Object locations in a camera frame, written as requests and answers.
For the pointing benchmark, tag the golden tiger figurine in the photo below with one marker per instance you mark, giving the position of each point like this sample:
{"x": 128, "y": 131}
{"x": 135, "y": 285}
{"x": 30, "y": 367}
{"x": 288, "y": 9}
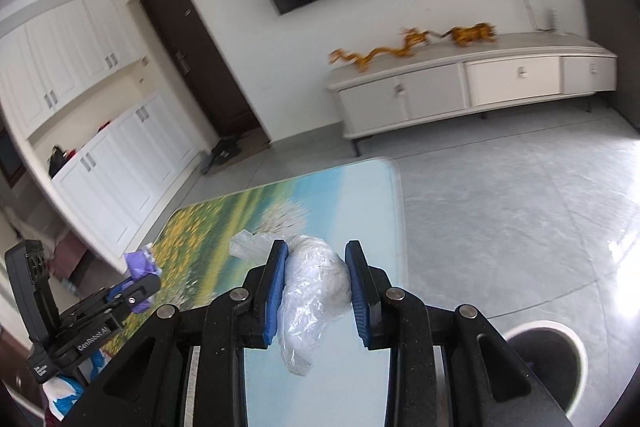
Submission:
{"x": 470, "y": 35}

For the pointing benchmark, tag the golden dragon figurine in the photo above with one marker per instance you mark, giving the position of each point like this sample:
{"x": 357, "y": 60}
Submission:
{"x": 372, "y": 55}

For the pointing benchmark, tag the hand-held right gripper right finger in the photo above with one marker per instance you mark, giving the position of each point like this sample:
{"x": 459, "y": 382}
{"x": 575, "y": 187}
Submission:
{"x": 357, "y": 297}

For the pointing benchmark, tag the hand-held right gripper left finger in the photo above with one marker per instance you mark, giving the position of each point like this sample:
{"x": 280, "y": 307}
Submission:
{"x": 272, "y": 297}

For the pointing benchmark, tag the clear plastic bag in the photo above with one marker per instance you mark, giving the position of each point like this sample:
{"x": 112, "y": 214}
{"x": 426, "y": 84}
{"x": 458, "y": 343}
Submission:
{"x": 310, "y": 287}

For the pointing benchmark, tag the black bag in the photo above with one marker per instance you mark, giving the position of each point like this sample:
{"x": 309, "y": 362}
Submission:
{"x": 59, "y": 162}

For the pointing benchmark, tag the white wall cupboard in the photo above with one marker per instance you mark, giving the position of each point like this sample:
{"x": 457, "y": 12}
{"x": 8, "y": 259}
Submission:
{"x": 130, "y": 142}

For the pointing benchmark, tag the purple wrapper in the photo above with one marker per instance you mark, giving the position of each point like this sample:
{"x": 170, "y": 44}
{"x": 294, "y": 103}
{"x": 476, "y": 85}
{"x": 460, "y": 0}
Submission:
{"x": 140, "y": 262}

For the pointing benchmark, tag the white power strip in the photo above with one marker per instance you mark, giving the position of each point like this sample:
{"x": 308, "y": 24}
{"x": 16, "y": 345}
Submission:
{"x": 552, "y": 19}

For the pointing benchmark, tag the white television cabinet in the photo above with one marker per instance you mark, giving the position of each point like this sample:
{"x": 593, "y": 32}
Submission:
{"x": 435, "y": 92}

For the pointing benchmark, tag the dark brown door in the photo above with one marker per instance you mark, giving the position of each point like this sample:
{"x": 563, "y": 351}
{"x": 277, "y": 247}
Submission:
{"x": 200, "y": 57}

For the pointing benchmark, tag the pair of black shoes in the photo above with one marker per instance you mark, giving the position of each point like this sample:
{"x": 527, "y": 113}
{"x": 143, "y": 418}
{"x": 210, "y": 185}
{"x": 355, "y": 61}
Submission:
{"x": 225, "y": 150}

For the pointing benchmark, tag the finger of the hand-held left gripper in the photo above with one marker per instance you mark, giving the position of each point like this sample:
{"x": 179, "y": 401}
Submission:
{"x": 140, "y": 292}
{"x": 117, "y": 289}

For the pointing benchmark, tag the table with landscape print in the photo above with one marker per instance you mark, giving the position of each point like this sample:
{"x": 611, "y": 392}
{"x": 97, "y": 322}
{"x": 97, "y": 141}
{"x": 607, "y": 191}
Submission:
{"x": 225, "y": 217}

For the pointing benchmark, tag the white round trash bin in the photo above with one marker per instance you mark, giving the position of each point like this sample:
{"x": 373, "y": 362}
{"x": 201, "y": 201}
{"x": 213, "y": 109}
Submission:
{"x": 545, "y": 357}

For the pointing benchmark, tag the blue and white packet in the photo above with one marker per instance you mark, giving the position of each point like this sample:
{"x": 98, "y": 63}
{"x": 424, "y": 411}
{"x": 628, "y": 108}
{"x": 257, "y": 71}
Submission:
{"x": 65, "y": 394}

